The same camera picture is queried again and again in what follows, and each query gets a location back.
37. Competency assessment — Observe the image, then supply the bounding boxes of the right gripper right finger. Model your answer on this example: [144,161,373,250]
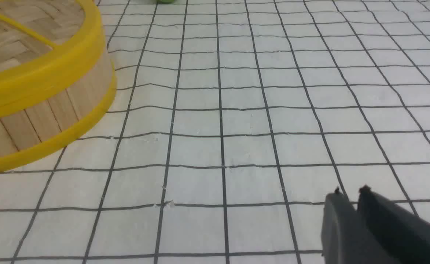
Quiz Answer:
[357,186,430,264]

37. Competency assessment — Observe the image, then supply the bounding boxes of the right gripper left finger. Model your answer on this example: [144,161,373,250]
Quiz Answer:
[321,187,398,264]

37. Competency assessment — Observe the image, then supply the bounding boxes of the yellow bamboo steamer lid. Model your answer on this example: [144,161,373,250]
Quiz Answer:
[0,0,105,117]

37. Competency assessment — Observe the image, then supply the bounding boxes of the bamboo steamer base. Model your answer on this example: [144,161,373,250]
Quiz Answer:
[0,49,117,172]

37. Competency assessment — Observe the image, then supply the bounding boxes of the white grid tablecloth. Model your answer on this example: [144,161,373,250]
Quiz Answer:
[0,0,430,264]

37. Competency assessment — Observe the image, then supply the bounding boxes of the green plastic ball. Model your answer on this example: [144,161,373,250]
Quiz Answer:
[157,0,175,4]

